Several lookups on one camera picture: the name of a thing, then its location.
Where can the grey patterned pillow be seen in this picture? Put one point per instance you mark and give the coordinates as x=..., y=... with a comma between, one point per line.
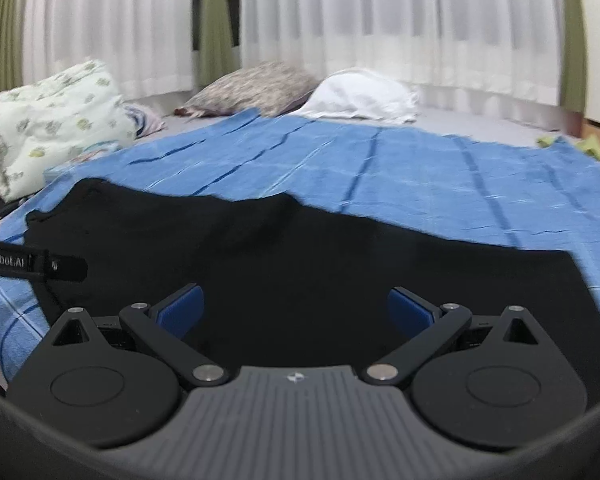
x=272, y=88

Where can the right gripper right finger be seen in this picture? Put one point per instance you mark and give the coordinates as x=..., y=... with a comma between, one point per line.
x=487, y=381

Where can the white floral quilt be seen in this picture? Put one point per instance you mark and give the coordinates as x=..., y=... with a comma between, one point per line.
x=45, y=124

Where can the white pillow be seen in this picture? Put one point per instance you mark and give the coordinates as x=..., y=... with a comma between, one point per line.
x=358, y=93

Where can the black pants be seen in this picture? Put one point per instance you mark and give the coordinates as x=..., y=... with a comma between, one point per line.
x=287, y=285

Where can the white sheer curtain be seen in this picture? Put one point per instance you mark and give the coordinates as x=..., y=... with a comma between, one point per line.
x=507, y=47

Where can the blue checked blanket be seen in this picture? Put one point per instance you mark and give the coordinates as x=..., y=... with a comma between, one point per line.
x=445, y=186

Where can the green curtain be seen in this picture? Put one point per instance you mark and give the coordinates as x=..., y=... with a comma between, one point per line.
x=216, y=42

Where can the striped blue white cloth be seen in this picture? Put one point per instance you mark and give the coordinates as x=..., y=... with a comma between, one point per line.
x=146, y=120

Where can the green cloth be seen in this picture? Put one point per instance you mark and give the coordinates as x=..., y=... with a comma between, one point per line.
x=589, y=146

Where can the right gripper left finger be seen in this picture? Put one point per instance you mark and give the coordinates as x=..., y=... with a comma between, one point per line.
x=111, y=381

